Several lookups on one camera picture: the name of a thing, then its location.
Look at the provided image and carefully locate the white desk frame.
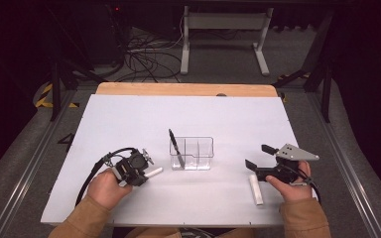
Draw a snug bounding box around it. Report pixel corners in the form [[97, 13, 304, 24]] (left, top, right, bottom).
[[180, 5, 275, 76]]

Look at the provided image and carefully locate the metal floor rail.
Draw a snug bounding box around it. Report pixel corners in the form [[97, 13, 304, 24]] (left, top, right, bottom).
[[306, 91, 381, 238], [0, 89, 77, 238]]

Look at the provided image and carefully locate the black pen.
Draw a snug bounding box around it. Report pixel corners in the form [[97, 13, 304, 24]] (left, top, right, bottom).
[[168, 128, 187, 170]]

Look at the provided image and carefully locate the person's left hand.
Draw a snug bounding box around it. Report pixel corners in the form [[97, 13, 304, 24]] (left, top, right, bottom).
[[86, 168, 134, 211]]

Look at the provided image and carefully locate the tangle of black cables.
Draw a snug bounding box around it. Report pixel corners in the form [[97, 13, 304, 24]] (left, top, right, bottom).
[[113, 26, 185, 83]]

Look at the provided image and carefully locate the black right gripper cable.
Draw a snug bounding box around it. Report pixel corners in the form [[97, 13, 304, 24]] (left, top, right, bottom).
[[297, 168, 321, 203]]

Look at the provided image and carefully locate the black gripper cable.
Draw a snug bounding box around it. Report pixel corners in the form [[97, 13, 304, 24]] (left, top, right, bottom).
[[74, 147, 137, 206], [297, 168, 321, 203]]

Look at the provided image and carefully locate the clear plastic pen holder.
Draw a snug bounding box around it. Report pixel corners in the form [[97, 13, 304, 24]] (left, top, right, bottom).
[[169, 136, 215, 172]]

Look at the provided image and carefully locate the yellow black hazard tape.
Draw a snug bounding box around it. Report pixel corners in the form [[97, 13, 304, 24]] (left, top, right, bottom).
[[34, 82, 80, 109]]

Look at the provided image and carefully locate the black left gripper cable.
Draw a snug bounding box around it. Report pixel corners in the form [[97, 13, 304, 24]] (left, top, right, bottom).
[[74, 147, 137, 206]]

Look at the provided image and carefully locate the white pen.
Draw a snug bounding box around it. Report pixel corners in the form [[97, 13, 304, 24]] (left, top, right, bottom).
[[144, 167, 164, 179], [248, 174, 265, 206]]

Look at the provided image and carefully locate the person's right hand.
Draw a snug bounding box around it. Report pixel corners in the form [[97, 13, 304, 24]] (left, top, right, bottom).
[[266, 161, 313, 203]]

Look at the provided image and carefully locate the white table mat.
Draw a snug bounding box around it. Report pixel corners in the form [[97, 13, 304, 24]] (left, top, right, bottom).
[[40, 93, 317, 228]]

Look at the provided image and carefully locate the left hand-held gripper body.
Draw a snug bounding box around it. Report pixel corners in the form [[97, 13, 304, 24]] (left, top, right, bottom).
[[111, 148, 156, 187]]

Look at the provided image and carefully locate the black metal stand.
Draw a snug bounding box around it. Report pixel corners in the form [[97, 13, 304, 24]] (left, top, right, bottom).
[[44, 6, 108, 122], [272, 9, 335, 124]]

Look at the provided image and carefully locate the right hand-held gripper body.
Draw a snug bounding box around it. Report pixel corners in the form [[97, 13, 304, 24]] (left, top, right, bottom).
[[254, 143, 320, 184]]

